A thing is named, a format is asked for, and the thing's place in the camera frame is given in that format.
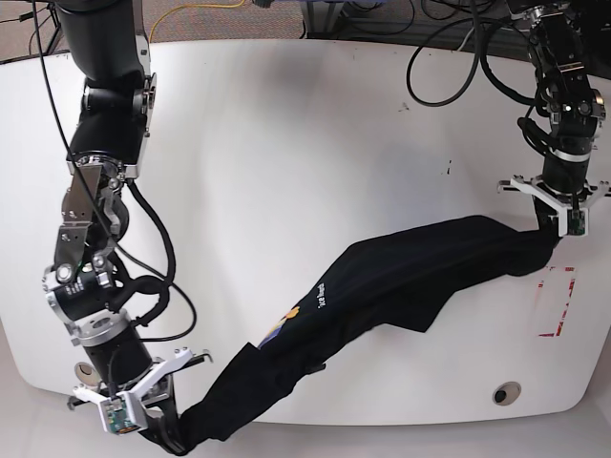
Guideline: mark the wrist camera green board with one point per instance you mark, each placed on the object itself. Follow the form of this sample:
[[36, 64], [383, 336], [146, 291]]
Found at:
[[577, 222]]

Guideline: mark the slim black robot arm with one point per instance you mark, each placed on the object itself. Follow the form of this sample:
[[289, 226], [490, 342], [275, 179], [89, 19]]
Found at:
[[564, 37]]

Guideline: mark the black cable slim arm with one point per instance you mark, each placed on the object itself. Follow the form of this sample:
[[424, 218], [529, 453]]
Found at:
[[454, 107]]

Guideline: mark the white black slim gripper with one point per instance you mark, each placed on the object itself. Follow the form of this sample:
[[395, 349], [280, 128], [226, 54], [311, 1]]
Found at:
[[551, 206]]

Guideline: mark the table cable grommet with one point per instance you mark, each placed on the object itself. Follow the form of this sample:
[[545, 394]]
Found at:
[[86, 374], [507, 393]]

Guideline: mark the right table cable grommet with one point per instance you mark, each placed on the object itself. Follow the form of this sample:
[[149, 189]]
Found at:
[[507, 393]]

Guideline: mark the white black large gripper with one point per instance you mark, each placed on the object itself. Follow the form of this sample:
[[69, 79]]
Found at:
[[162, 421]]

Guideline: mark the wrist camera on large arm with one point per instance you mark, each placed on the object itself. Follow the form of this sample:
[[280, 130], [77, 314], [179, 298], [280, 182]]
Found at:
[[122, 414]]

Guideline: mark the large black robot arm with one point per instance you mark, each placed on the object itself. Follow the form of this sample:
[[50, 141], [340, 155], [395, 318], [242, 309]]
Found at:
[[88, 285]]

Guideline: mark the red tape rectangle marking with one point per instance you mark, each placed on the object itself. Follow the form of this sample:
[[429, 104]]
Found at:
[[554, 294]]

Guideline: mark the black graphic t-shirt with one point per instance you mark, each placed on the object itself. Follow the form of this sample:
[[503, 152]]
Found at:
[[402, 279]]

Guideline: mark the black tripod stand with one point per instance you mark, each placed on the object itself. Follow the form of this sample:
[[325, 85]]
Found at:
[[57, 30]]

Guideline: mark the left table cable grommet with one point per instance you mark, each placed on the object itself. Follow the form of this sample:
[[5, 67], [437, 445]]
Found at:
[[86, 374]]

